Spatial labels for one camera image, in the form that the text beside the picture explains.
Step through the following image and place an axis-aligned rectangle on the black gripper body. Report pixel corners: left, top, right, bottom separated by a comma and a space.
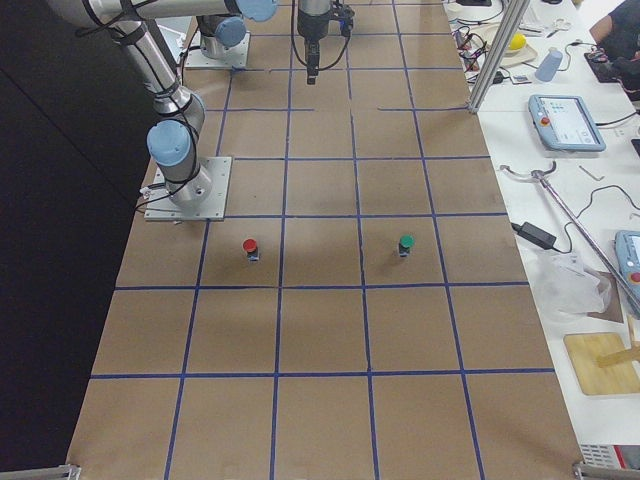
297, 0, 332, 60

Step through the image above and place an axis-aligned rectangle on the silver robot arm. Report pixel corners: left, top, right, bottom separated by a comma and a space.
48, 1, 278, 221
196, 15, 247, 60

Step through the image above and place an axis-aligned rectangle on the beige tray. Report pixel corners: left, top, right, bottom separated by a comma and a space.
474, 25, 538, 67

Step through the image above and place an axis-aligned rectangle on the yellow lemon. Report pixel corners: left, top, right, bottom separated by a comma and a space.
507, 33, 527, 52

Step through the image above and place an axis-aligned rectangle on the translucent blue cup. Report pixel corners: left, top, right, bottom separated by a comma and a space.
534, 48, 563, 83

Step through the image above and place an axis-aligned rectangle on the metal reacher tool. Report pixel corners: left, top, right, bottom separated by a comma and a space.
499, 160, 639, 309

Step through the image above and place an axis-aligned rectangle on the blue teach pendant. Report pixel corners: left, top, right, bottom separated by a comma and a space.
614, 230, 639, 316
528, 95, 606, 152

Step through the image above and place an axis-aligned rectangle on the black power adapter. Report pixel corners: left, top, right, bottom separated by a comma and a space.
511, 222, 556, 250

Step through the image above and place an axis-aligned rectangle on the person at desk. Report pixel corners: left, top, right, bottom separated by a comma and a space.
590, 0, 639, 102

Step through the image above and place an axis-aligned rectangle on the clear plastic bag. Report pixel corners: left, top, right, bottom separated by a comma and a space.
527, 252, 623, 324

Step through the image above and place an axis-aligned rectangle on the wooden cutting board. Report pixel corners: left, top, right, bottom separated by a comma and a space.
563, 332, 639, 396

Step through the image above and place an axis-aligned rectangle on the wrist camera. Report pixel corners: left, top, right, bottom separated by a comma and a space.
331, 1, 355, 38

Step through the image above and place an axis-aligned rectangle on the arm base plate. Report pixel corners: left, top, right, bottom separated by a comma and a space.
185, 32, 251, 70
144, 157, 233, 222

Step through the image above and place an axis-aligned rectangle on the aluminium frame post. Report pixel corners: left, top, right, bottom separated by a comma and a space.
467, 0, 530, 114

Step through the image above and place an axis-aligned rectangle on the red push button switch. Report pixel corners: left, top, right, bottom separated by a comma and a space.
242, 238, 260, 262

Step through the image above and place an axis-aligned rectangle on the green push button switch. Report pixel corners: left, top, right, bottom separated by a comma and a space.
398, 234, 415, 258

